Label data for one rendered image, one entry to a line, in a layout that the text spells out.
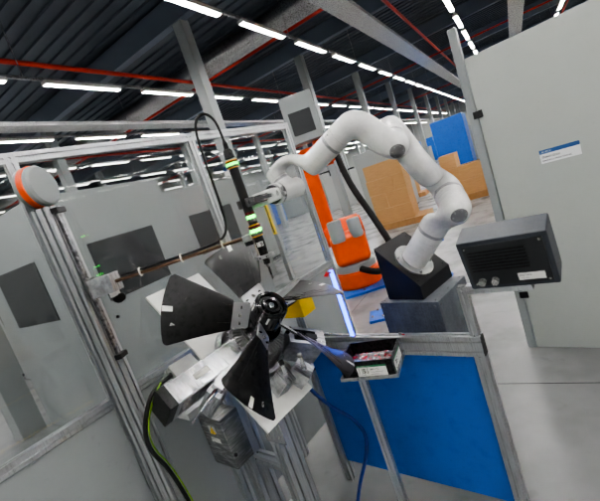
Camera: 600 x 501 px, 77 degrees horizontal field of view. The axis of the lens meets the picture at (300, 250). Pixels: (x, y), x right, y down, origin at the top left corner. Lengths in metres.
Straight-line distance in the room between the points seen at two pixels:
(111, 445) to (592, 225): 2.77
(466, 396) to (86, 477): 1.52
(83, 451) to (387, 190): 8.35
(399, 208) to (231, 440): 8.13
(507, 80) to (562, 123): 0.41
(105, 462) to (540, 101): 2.87
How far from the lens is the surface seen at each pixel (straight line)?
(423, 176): 1.53
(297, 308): 1.85
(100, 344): 1.67
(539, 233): 1.30
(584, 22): 2.76
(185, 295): 1.29
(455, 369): 1.66
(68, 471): 1.87
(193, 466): 2.14
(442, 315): 1.75
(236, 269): 1.48
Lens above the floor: 1.56
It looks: 8 degrees down
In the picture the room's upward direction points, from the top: 19 degrees counter-clockwise
